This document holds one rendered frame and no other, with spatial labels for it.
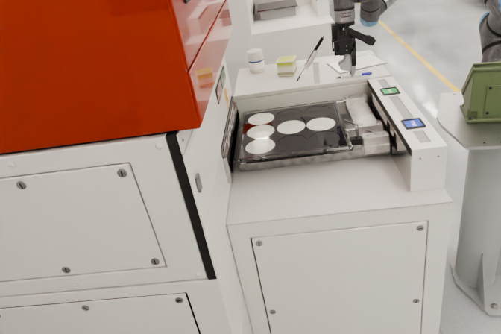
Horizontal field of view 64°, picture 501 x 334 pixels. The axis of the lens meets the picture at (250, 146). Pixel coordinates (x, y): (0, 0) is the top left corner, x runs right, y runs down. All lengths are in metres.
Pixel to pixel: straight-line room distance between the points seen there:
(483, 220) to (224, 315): 1.14
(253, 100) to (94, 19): 0.97
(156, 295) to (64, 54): 0.63
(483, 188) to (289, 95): 0.82
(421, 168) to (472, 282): 0.99
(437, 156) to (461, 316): 0.97
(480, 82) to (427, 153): 0.46
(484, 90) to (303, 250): 0.82
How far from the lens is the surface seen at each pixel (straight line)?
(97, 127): 0.85
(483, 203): 1.82
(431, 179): 1.23
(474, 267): 2.04
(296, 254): 1.25
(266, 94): 1.62
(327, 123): 1.45
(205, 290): 1.07
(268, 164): 1.37
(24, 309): 1.29
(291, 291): 1.36
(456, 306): 2.05
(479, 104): 1.60
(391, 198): 1.21
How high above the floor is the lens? 1.55
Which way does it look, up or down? 29 degrees down
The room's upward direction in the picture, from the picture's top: 10 degrees counter-clockwise
